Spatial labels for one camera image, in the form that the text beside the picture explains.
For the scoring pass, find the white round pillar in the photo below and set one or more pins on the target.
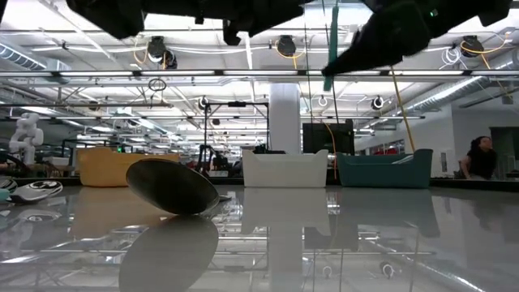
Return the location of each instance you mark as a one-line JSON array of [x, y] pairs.
[[284, 117]]

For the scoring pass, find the orange plastic bin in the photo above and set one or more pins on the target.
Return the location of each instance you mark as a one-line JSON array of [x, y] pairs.
[[101, 170]]

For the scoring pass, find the person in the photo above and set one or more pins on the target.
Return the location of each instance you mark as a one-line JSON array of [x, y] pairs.
[[480, 160]]

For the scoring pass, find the black monitor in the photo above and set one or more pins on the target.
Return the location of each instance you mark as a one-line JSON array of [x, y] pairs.
[[328, 138]]

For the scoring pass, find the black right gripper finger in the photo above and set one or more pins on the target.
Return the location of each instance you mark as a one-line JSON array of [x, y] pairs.
[[385, 40]]

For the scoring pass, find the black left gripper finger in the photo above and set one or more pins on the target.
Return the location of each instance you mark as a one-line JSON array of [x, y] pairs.
[[259, 22]]

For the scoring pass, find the white plastic bin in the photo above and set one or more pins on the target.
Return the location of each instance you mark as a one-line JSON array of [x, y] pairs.
[[284, 170]]

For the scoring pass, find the dark teal plastic bin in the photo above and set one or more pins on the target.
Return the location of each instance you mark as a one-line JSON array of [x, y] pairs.
[[385, 172]]

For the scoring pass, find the silver ventilation duct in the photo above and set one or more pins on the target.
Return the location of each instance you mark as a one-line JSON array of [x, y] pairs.
[[24, 61], [454, 91]]

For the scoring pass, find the black metal rig frame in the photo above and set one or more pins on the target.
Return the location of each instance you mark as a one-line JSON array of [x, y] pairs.
[[237, 104]]

